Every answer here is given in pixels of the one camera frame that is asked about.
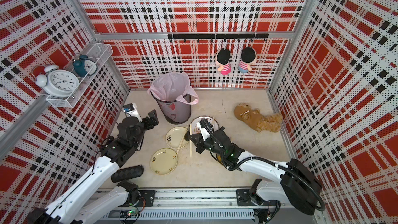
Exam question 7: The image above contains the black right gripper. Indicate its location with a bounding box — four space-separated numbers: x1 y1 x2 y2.
189 133 225 158

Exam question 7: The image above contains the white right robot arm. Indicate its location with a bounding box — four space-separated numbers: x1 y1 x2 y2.
184 128 326 215

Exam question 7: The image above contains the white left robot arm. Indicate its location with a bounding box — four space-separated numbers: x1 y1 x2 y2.
27 110 159 224

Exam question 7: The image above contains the white plate with teal rim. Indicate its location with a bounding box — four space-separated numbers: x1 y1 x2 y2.
191 116 219 134

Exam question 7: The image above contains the black mesh waste bin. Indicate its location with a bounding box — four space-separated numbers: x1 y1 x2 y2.
151 93 192 124

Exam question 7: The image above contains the brown teddy bear plush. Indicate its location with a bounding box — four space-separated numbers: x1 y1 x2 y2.
234 103 283 133

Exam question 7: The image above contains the teal alarm clock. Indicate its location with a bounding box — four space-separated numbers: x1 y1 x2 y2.
73 55 97 77

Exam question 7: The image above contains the pink striped hanging doll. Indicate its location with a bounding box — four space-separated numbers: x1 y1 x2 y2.
215 48 231 76

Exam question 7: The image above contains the white twin-bell alarm clock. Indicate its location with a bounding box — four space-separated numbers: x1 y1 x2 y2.
35 64 80 98

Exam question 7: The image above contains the blue striped hanging doll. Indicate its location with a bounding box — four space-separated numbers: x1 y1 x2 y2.
238 47 258 74

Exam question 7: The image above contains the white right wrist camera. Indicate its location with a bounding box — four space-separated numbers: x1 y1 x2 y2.
198 119 213 141

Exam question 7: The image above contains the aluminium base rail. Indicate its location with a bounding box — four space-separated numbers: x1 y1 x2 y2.
98 183 327 224

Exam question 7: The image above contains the white wire wall shelf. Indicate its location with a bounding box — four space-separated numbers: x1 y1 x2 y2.
46 43 113 108

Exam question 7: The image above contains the black wall hook rail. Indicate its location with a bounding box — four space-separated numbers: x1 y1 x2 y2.
167 33 269 41

